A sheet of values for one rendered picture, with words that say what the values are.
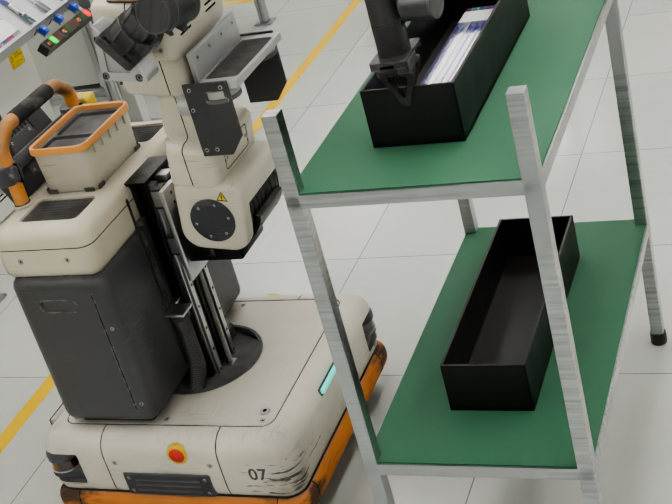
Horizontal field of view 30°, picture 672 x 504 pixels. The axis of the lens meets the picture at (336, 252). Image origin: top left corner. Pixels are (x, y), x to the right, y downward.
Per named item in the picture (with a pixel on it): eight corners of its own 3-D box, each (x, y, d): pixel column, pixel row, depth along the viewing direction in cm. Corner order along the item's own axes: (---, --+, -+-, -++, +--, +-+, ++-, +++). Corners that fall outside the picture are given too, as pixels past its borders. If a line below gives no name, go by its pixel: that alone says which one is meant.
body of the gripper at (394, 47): (422, 47, 216) (413, 6, 213) (406, 71, 208) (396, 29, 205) (387, 51, 219) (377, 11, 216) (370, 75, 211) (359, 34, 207)
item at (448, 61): (469, 23, 264) (466, 8, 262) (502, 19, 261) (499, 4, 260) (404, 132, 224) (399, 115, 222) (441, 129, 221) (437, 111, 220)
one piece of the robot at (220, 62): (185, 160, 258) (153, 63, 247) (236, 101, 279) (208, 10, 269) (255, 154, 251) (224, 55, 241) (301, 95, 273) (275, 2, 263)
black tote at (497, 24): (451, 25, 269) (441, -25, 264) (530, 16, 262) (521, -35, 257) (373, 148, 224) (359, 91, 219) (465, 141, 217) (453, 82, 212)
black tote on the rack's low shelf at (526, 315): (507, 259, 298) (499, 218, 292) (580, 256, 291) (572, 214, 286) (450, 410, 252) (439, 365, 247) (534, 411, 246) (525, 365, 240)
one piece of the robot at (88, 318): (79, 464, 299) (-56, 155, 260) (174, 332, 342) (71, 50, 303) (202, 468, 286) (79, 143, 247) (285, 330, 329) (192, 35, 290)
